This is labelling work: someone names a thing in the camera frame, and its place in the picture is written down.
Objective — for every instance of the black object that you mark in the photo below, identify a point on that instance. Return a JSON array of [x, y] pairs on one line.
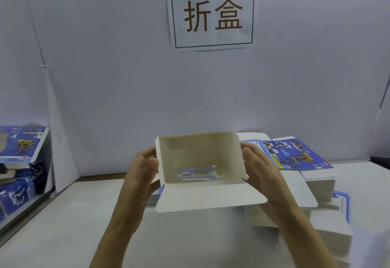
[[381, 162]]

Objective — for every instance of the blue dog-print cardboard box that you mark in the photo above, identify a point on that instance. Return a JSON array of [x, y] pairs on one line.
[[207, 197]]

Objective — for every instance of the person's left forearm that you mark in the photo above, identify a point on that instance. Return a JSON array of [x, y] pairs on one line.
[[117, 249]]

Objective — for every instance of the person's left hand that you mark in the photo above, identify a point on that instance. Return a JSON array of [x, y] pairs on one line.
[[137, 191]]

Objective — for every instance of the pile of blue boxes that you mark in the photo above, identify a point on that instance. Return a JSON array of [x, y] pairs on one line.
[[21, 143]]

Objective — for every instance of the person's right forearm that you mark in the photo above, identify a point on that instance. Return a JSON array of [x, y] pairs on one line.
[[308, 246]]

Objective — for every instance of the person's right hand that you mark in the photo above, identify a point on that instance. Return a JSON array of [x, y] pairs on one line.
[[268, 182]]

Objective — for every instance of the white paper wall sign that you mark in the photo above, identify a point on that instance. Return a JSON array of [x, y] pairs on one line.
[[212, 40]]

